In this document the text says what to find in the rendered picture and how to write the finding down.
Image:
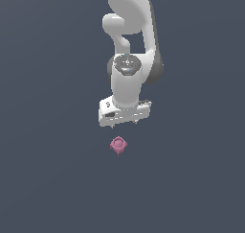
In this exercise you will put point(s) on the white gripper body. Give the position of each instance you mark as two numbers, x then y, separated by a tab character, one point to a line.
122	114

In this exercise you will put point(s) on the small pink object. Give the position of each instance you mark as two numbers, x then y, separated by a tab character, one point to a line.
118	144

